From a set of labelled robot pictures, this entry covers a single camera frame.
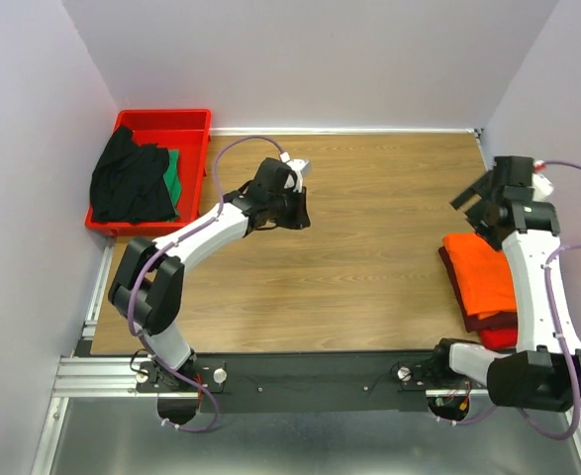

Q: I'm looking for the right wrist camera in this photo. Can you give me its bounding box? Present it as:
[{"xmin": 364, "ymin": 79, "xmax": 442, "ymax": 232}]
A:
[{"xmin": 532, "ymin": 160, "xmax": 554, "ymax": 202}]

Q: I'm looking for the green t-shirt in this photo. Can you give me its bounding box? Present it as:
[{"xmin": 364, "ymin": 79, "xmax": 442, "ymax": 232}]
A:
[{"xmin": 163, "ymin": 149, "xmax": 181, "ymax": 208}]

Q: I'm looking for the black t-shirt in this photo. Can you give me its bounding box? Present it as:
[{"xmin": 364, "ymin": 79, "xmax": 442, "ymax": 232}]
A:
[{"xmin": 89, "ymin": 126, "xmax": 178, "ymax": 225}]

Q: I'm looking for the folded maroon t-shirt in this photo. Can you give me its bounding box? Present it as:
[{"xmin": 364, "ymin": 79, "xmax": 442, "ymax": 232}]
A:
[{"xmin": 437, "ymin": 246, "xmax": 518, "ymax": 333}]

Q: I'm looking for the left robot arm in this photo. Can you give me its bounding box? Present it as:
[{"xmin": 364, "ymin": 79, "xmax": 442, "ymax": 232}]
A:
[{"xmin": 108, "ymin": 152, "xmax": 312, "ymax": 377}]

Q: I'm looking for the aluminium frame rail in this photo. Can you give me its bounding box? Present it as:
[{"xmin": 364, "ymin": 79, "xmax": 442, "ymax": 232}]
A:
[{"xmin": 34, "ymin": 134, "xmax": 581, "ymax": 474}]

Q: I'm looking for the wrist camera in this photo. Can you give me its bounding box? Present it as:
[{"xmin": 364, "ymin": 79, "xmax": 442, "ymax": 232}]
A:
[
  {"xmin": 279, "ymin": 151, "xmax": 312, "ymax": 193},
  {"xmin": 532, "ymin": 160, "xmax": 554, "ymax": 202}
]

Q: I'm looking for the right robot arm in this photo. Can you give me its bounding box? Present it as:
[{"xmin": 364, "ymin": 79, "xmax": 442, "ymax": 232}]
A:
[{"xmin": 433, "ymin": 155, "xmax": 581, "ymax": 412}]

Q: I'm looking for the folded red t-shirt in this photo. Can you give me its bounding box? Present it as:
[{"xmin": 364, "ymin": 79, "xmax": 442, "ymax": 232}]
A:
[{"xmin": 478, "ymin": 328, "xmax": 518, "ymax": 351}]

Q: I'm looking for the red plastic bin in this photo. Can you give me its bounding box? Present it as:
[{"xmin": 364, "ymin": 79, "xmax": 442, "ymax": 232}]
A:
[{"xmin": 85, "ymin": 109, "xmax": 211, "ymax": 238}]

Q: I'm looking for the orange t-shirt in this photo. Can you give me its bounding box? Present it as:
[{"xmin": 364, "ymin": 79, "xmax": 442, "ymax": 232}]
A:
[{"xmin": 442, "ymin": 234, "xmax": 517, "ymax": 320}]

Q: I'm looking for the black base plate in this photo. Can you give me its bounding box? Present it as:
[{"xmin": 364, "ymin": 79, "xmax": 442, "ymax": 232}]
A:
[{"xmin": 136, "ymin": 349, "xmax": 502, "ymax": 415}]

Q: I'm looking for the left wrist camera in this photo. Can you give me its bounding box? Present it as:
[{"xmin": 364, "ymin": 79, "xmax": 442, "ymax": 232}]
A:
[{"xmin": 279, "ymin": 151, "xmax": 312, "ymax": 193}]

